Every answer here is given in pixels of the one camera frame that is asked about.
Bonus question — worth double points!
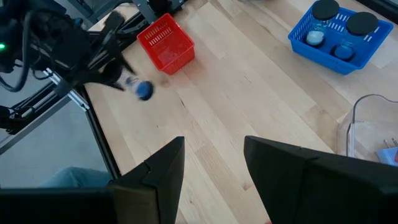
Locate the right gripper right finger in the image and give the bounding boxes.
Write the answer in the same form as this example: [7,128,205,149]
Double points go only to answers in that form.
[244,136,398,224]

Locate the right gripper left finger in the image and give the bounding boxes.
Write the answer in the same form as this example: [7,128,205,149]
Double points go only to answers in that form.
[108,136,186,224]

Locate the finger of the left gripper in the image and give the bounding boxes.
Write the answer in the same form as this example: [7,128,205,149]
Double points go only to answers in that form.
[92,61,126,91]
[102,11,137,75]

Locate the blue sand hourglass black caps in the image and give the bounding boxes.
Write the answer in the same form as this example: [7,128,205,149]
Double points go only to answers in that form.
[331,11,380,62]
[124,76,155,102]

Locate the teal plug adapter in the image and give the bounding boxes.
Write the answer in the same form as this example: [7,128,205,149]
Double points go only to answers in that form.
[375,138,398,166]

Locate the white sand hourglass black caps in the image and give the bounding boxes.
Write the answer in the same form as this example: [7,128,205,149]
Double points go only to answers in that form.
[304,0,341,48]

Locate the red plastic basket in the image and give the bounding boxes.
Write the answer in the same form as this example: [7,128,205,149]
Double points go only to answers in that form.
[136,12,196,76]

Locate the clear plastic bin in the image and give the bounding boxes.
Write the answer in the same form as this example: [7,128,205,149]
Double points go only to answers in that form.
[336,93,398,167]

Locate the blue plastic basket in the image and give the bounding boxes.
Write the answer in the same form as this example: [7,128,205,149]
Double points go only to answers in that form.
[287,1,394,76]

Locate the black aluminium rig frame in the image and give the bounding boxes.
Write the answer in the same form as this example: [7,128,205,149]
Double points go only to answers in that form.
[0,0,187,187]

